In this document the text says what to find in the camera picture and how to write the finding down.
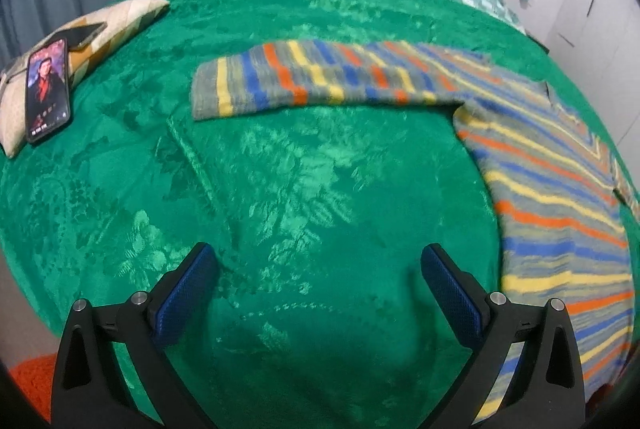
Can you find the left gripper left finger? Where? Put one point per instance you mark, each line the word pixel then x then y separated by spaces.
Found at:
pixel 89 390

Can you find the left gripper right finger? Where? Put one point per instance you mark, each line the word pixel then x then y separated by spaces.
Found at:
pixel 546 389

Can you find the striped knitted sweater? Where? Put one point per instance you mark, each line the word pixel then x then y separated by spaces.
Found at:
pixel 525 158

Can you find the orange fluffy rug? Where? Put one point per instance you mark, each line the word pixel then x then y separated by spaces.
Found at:
pixel 35 379

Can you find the green floral bedspread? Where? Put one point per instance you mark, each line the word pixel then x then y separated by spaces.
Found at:
pixel 116 199

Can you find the smartphone with lit screen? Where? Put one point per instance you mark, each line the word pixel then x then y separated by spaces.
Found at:
pixel 47 97

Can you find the dark smartphone on pillow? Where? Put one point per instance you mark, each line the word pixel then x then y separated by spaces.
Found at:
pixel 78 37

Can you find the white wardrobe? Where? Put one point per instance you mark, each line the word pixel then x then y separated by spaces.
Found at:
pixel 596 44

